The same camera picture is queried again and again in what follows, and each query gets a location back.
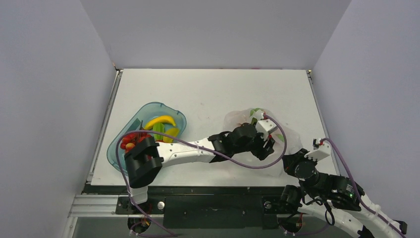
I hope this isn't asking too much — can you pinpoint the yellow fake lemon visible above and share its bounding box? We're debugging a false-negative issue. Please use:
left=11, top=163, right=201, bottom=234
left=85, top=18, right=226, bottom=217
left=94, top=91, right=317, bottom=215
left=163, top=127, right=180, bottom=143

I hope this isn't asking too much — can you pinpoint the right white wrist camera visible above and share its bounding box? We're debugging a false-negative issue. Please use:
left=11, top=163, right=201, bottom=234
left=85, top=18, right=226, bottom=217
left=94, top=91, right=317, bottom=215
left=304, top=138, right=331, bottom=162

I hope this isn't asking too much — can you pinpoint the clear plastic bag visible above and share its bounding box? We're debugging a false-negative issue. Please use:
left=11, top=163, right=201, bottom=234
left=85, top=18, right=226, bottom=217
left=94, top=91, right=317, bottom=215
left=223, top=108, right=303, bottom=178

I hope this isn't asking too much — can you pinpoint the teal plastic tray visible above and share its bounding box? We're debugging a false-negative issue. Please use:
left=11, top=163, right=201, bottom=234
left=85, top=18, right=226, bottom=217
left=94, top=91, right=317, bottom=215
left=106, top=102, right=187, bottom=175

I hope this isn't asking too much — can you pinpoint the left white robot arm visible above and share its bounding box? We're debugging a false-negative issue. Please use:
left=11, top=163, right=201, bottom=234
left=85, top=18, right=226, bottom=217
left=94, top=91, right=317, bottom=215
left=124, top=119, right=278, bottom=213

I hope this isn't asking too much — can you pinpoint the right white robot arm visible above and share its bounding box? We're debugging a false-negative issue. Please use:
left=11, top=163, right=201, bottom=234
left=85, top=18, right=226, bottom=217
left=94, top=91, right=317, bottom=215
left=279, top=144, right=408, bottom=238

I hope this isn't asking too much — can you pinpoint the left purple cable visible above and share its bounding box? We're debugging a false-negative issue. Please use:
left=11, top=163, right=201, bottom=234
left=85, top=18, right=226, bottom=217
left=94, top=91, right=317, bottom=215
left=115, top=113, right=288, bottom=237

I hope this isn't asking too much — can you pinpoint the red fake berry cluster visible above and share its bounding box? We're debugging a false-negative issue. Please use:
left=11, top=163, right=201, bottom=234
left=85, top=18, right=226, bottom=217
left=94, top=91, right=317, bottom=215
left=120, top=132, right=151, bottom=153

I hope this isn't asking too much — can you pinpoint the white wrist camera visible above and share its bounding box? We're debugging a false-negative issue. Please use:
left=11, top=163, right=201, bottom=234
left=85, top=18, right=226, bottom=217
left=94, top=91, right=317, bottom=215
left=253, top=110, right=278, bottom=137
left=304, top=138, right=331, bottom=162

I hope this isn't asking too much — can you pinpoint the yellow fake banana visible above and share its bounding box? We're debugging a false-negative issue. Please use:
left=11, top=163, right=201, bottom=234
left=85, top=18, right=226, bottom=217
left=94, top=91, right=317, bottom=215
left=143, top=115, right=176, bottom=130

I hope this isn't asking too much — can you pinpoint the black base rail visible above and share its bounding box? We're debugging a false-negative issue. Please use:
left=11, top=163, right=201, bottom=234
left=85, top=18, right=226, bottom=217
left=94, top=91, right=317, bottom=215
left=82, top=185, right=329, bottom=230

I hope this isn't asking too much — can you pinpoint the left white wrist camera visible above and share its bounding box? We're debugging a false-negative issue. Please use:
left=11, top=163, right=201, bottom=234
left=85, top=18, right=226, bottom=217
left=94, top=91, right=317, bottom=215
left=253, top=110, right=278, bottom=137

